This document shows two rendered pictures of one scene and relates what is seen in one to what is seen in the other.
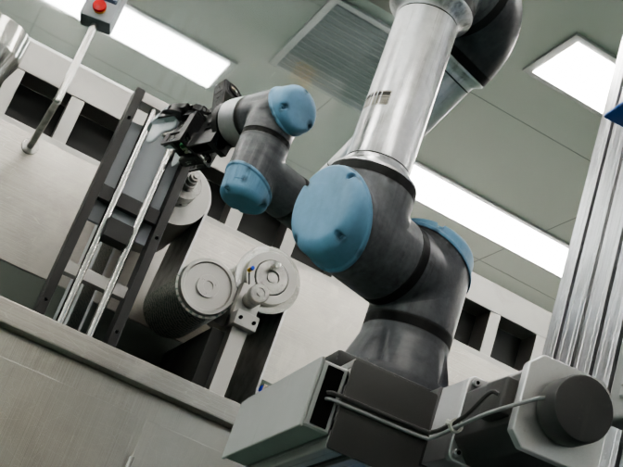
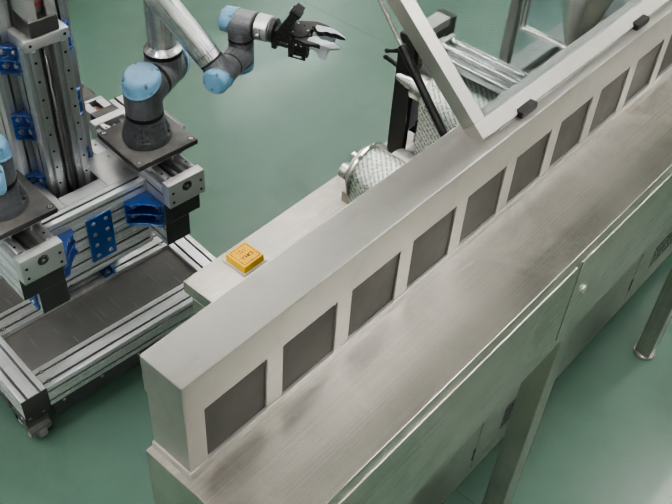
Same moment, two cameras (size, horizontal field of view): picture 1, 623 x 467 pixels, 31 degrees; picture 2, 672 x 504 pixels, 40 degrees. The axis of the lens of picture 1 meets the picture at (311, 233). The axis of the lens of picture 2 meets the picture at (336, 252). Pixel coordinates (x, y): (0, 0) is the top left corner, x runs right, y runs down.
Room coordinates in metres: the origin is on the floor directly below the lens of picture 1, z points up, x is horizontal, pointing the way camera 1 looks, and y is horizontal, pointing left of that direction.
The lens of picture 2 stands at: (3.56, -0.91, 2.59)
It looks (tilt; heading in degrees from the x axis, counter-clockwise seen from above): 45 degrees down; 146
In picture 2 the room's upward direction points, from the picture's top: 4 degrees clockwise
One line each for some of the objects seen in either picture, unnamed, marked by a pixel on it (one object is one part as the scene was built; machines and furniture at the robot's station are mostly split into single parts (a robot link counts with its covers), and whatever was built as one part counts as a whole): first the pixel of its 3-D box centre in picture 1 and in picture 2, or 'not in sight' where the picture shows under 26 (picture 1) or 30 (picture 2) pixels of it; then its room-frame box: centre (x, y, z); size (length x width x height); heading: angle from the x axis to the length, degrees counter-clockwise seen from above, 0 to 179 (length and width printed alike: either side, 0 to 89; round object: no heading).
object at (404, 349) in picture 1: (397, 364); (145, 122); (1.36, -0.16, 0.87); 0.15 x 0.15 x 0.10
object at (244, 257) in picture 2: not in sight; (245, 257); (2.06, -0.17, 0.91); 0.07 x 0.07 x 0.02; 18
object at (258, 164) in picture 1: (261, 177); (238, 55); (1.49, 0.10, 1.12); 0.11 x 0.08 x 0.11; 128
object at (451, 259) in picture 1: (419, 281); (143, 89); (1.35, -0.15, 0.98); 0.13 x 0.12 x 0.14; 128
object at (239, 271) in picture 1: (268, 280); (367, 171); (2.24, 0.05, 1.25); 0.15 x 0.01 x 0.15; 108
